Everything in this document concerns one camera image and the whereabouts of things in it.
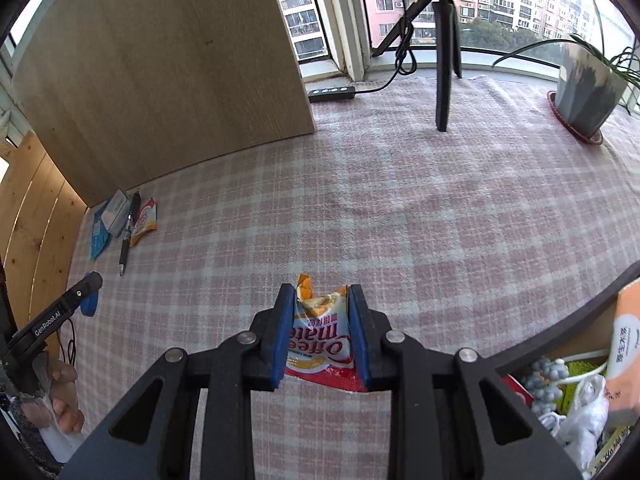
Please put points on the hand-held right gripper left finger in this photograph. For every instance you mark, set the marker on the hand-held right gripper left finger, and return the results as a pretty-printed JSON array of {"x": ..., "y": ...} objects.
[{"x": 281, "y": 335}]

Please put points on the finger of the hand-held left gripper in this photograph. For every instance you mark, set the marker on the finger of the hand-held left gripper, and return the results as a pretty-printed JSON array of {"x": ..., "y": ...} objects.
[
  {"x": 90, "y": 304},
  {"x": 85, "y": 285}
]

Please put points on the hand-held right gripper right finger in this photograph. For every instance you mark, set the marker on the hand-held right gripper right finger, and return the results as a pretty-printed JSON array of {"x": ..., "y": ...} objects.
[{"x": 357, "y": 335}]

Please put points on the red white creamer packet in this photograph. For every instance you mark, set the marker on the red white creamer packet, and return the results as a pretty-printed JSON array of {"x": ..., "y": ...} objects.
[{"x": 320, "y": 345}]

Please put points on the black storage box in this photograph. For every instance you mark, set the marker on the black storage box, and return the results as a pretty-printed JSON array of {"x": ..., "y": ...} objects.
[{"x": 575, "y": 322}]

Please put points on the white plastic bag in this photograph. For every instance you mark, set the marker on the white plastic bag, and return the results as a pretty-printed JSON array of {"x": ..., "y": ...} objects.
[{"x": 585, "y": 410}]

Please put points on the orange white tissue pack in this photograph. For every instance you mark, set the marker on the orange white tissue pack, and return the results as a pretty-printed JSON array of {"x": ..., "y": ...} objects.
[{"x": 625, "y": 350}]

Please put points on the person's left forearm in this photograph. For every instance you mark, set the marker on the person's left forearm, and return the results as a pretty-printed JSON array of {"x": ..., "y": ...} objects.
[{"x": 30, "y": 435}]

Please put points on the person's left hand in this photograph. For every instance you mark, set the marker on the person's left hand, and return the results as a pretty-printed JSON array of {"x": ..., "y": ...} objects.
[{"x": 65, "y": 375}]

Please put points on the blue packet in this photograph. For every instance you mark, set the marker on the blue packet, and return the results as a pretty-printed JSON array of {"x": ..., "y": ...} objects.
[{"x": 99, "y": 237}]

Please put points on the black pen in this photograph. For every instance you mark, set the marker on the black pen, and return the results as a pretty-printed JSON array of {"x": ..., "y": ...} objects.
[{"x": 127, "y": 237}]

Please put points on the small blue white case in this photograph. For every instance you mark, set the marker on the small blue white case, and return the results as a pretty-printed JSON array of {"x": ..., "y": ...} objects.
[{"x": 117, "y": 215}]

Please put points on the pine plank panel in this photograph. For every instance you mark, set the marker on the pine plank panel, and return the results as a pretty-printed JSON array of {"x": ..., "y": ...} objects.
[{"x": 35, "y": 220}]

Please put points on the small orange packet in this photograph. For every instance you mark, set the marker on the small orange packet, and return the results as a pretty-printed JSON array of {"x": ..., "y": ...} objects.
[{"x": 145, "y": 220}]

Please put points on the grey plastic toy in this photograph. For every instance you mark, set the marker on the grey plastic toy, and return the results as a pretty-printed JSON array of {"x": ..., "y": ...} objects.
[{"x": 545, "y": 380}]

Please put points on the yellow green packet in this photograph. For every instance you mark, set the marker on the yellow green packet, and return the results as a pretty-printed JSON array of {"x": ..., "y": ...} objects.
[{"x": 570, "y": 395}]

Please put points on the light wooden panel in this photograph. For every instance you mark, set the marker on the light wooden panel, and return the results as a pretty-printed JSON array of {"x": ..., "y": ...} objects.
[{"x": 175, "y": 60}]

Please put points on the black power strip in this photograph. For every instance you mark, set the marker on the black power strip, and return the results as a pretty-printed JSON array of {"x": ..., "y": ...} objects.
[{"x": 332, "y": 93}]

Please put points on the black tripod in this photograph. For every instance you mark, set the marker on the black tripod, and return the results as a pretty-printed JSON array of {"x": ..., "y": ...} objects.
[{"x": 444, "y": 60}]

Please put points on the red coaster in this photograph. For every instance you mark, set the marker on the red coaster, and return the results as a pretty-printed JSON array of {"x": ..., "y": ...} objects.
[{"x": 590, "y": 139}]

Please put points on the grey white plant pot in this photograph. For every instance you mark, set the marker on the grey white plant pot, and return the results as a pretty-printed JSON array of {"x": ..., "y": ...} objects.
[{"x": 585, "y": 90}]

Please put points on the green spider plant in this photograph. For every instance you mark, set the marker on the green spider plant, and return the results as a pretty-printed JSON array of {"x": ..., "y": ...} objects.
[{"x": 620, "y": 60}]

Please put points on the window frame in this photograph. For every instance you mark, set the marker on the window frame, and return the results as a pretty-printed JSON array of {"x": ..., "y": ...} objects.
[{"x": 345, "y": 20}]

